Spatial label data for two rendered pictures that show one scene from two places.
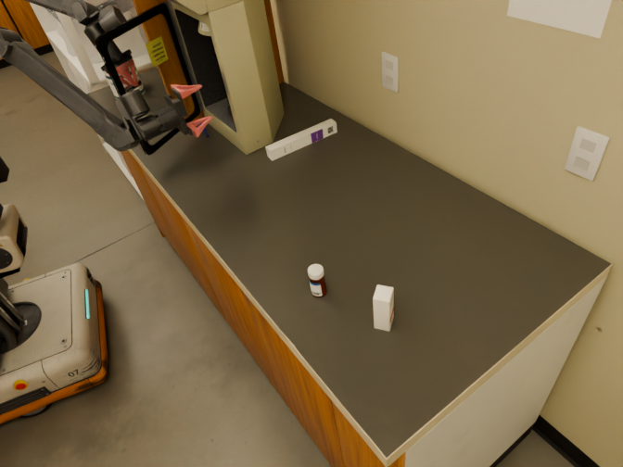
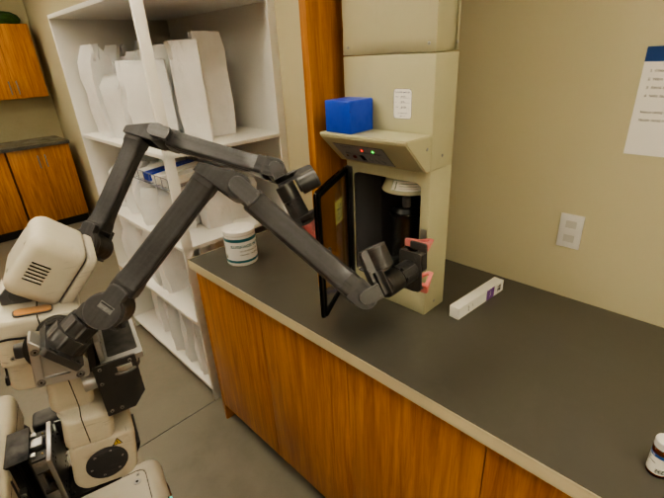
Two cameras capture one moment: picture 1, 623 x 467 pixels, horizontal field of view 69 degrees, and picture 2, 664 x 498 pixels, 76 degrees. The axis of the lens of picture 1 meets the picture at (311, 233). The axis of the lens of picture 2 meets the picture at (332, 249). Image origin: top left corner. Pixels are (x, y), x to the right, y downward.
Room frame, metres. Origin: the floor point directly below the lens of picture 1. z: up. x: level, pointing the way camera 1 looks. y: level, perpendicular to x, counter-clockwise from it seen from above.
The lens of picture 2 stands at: (0.31, 0.75, 1.72)
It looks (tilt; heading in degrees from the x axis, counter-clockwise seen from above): 25 degrees down; 345
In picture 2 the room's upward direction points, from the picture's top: 3 degrees counter-clockwise
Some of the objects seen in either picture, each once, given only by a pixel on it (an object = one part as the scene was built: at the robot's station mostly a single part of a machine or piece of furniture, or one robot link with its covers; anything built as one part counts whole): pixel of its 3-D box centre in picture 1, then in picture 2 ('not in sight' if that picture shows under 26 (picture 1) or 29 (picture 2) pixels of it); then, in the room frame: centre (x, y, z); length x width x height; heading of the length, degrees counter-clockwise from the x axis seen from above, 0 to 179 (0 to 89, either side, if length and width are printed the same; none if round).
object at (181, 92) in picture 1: (187, 96); (421, 250); (1.21, 0.27, 1.25); 0.09 x 0.07 x 0.07; 119
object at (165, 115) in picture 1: (169, 119); (405, 273); (1.17, 0.33, 1.21); 0.07 x 0.07 x 0.10; 29
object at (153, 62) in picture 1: (155, 82); (334, 239); (1.50, 0.42, 1.19); 0.30 x 0.01 x 0.40; 146
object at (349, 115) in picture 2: not in sight; (349, 115); (1.55, 0.35, 1.56); 0.10 x 0.10 x 0.09; 29
